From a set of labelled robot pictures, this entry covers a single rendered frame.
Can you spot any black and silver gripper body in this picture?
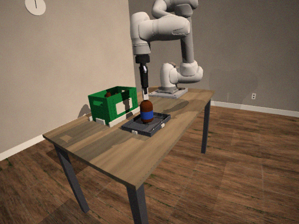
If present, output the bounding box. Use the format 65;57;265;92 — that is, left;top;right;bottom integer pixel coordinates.
135;55;150;69

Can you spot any green bottle crate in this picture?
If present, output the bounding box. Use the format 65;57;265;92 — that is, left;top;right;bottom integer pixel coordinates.
88;86;138;125

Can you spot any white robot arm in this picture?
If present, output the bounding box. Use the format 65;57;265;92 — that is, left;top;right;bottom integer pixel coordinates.
130;0;203;94

